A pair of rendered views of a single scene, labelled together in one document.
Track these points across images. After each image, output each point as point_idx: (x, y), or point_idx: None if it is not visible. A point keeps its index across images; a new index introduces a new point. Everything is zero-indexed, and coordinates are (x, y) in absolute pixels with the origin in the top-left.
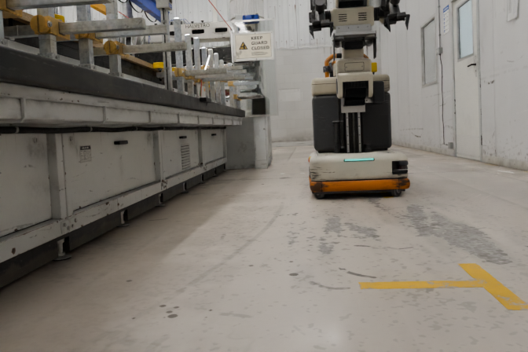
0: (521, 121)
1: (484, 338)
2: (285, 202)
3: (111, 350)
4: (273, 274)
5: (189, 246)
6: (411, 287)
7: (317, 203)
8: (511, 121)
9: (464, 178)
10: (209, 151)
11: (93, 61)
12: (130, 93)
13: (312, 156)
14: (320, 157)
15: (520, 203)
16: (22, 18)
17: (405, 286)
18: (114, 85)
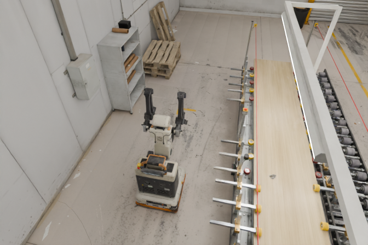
0: (17, 220)
1: (189, 99)
2: (196, 176)
3: (225, 103)
4: (207, 116)
5: (223, 133)
6: (189, 109)
7: (185, 169)
8: (4, 237)
9: (91, 211)
10: None
11: (241, 95)
12: (239, 108)
13: (182, 175)
14: (181, 167)
15: (129, 148)
16: (253, 87)
17: (190, 109)
18: (239, 101)
